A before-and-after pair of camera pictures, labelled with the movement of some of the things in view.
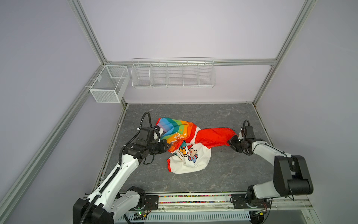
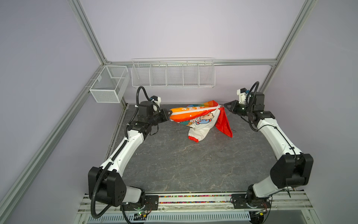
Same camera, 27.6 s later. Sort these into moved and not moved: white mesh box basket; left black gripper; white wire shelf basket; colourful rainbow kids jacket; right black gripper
Moved: colourful rainbow kids jacket; left black gripper; right black gripper
Not moved: white mesh box basket; white wire shelf basket
